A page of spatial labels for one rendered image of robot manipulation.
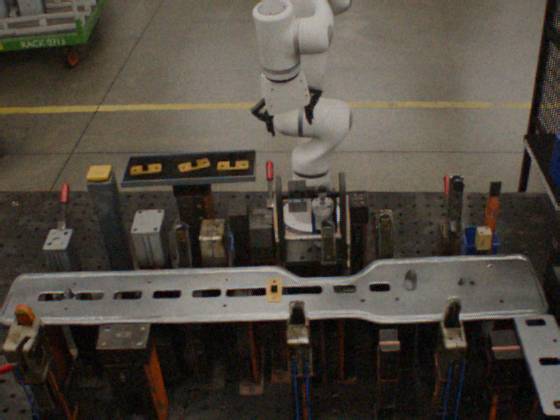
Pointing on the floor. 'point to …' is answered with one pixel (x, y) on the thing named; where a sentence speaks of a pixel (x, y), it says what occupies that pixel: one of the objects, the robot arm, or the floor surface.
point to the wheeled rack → (75, 16)
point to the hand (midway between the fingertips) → (290, 124)
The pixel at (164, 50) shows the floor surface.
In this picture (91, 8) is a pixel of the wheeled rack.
